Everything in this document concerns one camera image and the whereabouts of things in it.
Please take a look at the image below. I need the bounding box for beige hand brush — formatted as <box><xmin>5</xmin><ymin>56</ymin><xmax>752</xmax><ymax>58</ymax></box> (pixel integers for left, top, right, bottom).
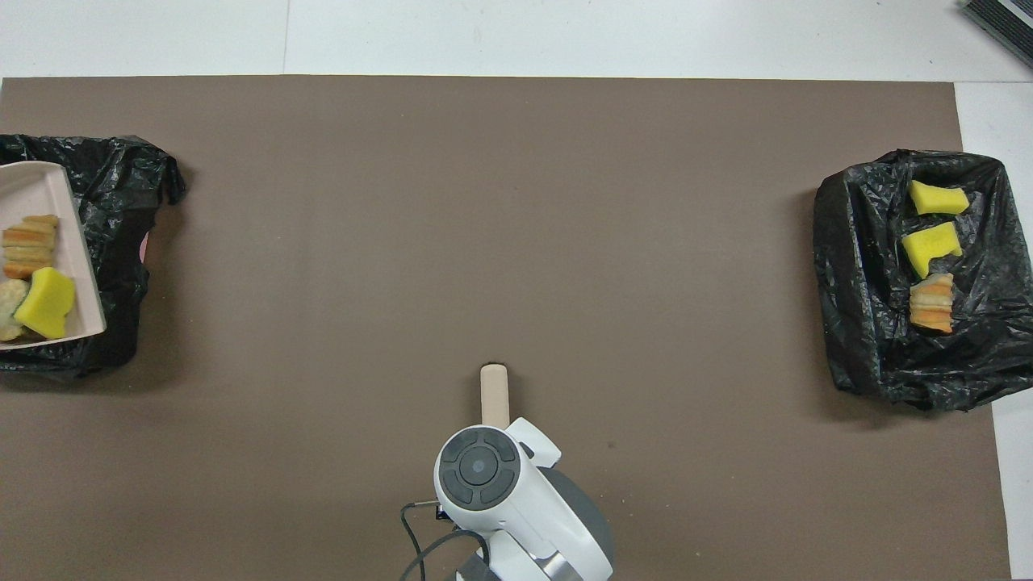
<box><xmin>480</xmin><ymin>363</ymin><xmax>510</xmax><ymax>433</ymax></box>

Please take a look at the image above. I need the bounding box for yellow sponge piece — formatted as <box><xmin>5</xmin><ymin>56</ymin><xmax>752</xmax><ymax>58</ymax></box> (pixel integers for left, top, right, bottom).
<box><xmin>901</xmin><ymin>221</ymin><xmax>964</xmax><ymax>280</ymax></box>
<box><xmin>14</xmin><ymin>267</ymin><xmax>77</xmax><ymax>340</ymax></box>
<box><xmin>909</xmin><ymin>179</ymin><xmax>970</xmax><ymax>216</ymax></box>

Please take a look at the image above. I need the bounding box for pale flaky pastry piece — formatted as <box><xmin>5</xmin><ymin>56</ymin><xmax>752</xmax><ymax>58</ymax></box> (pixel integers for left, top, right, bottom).
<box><xmin>0</xmin><ymin>278</ymin><xmax>31</xmax><ymax>342</ymax></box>

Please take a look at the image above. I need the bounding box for small striped croissant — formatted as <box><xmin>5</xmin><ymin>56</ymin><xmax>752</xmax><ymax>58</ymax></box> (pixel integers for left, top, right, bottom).
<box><xmin>2</xmin><ymin>214</ymin><xmax>61</xmax><ymax>279</ymax></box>

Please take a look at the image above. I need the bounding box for beige plastic dustpan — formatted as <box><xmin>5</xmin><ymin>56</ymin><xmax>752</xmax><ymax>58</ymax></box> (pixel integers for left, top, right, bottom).
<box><xmin>0</xmin><ymin>161</ymin><xmax>107</xmax><ymax>352</ymax></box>

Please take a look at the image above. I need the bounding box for bread chunk with tan crust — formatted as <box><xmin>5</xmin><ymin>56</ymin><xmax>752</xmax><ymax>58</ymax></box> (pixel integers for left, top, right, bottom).
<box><xmin>909</xmin><ymin>273</ymin><xmax>956</xmax><ymax>334</ymax></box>

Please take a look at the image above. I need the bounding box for bin lined with black bag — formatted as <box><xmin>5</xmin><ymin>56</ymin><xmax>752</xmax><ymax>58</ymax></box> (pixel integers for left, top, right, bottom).
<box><xmin>813</xmin><ymin>148</ymin><xmax>1033</xmax><ymax>412</ymax></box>
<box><xmin>0</xmin><ymin>133</ymin><xmax>188</xmax><ymax>380</ymax></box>

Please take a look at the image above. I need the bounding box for brown table mat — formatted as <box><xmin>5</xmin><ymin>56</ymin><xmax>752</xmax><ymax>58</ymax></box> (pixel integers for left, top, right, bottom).
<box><xmin>0</xmin><ymin>75</ymin><xmax>1011</xmax><ymax>581</ymax></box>

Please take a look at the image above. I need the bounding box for dark grey ribbed panel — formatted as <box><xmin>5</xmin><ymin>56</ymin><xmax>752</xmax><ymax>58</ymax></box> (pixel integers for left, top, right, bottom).
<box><xmin>963</xmin><ymin>0</ymin><xmax>1033</xmax><ymax>69</ymax></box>

